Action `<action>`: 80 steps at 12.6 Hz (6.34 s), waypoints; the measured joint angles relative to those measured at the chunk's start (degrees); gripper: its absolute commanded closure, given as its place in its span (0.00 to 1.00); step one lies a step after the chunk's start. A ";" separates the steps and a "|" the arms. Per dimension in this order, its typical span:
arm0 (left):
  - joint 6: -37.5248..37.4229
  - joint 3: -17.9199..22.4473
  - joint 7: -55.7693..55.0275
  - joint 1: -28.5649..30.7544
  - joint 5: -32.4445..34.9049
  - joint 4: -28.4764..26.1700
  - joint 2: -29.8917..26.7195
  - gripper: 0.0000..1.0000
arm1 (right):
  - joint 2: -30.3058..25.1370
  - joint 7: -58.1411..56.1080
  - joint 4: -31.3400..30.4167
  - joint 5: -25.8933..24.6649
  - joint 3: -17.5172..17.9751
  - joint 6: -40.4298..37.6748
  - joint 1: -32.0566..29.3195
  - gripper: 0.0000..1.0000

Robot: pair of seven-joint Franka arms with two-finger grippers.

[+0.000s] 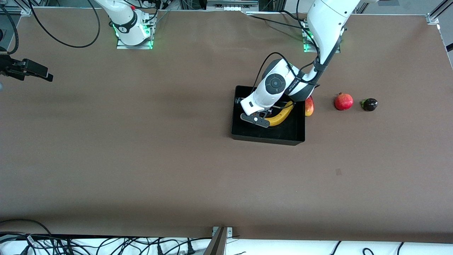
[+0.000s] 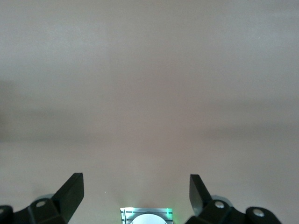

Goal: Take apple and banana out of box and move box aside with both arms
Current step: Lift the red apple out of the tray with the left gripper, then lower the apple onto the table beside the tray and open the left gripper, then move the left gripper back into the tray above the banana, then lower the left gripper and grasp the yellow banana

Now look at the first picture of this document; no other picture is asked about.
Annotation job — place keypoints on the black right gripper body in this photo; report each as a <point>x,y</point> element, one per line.
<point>10,66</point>

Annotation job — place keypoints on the yellow banana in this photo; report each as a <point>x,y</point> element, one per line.
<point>281,118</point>

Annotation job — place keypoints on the black plastic box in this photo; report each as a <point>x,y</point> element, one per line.
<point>283,136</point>

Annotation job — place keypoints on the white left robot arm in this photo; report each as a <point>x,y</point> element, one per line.
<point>325,17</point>

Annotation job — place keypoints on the grey equipment box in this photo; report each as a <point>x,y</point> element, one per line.
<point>231,4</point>

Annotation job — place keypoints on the red yellow apple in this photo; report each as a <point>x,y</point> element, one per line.
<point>309,108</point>

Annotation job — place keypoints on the red pomegranate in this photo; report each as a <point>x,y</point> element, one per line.
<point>343,101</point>

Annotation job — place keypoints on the dark purple mangosteen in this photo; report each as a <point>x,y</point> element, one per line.
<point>370,105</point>

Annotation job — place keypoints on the aluminium profile beam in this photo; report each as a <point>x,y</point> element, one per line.
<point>216,244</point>

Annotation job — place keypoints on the white cloth sheet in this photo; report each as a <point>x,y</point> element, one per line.
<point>283,248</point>

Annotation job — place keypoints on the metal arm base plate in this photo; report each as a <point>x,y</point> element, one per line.
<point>134,46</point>
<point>307,42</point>

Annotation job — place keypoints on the metal corner bracket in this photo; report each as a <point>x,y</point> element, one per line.
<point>230,231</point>

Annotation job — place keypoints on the aluminium frame rail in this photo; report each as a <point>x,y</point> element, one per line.
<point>437,14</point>

